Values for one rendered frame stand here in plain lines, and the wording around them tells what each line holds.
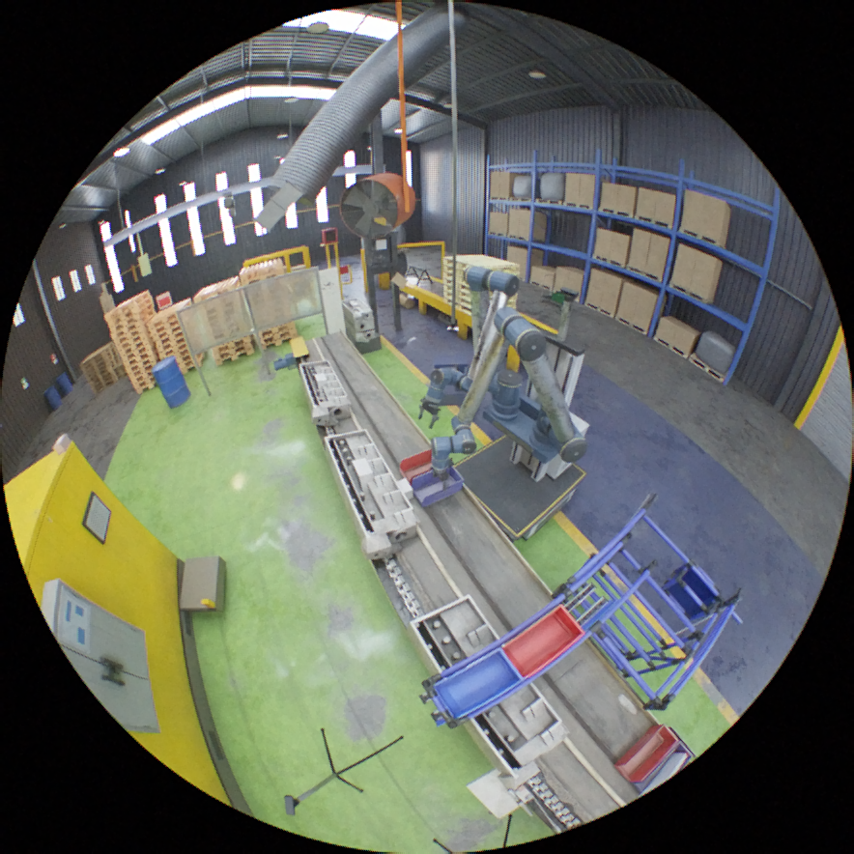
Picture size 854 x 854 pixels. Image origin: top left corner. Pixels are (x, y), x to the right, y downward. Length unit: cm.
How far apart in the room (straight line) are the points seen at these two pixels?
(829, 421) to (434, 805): 1111
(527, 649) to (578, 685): 68
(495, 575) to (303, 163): 665
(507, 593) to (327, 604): 156
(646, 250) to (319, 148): 836
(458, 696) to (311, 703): 159
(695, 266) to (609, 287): 300
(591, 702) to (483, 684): 86
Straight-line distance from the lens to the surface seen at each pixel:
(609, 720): 211
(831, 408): 1088
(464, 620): 170
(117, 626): 232
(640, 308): 981
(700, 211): 936
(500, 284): 193
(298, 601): 290
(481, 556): 203
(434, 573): 196
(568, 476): 318
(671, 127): 1198
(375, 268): 639
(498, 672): 139
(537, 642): 142
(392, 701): 260
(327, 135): 668
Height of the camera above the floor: 258
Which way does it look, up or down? 41 degrees down
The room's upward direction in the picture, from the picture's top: 1 degrees counter-clockwise
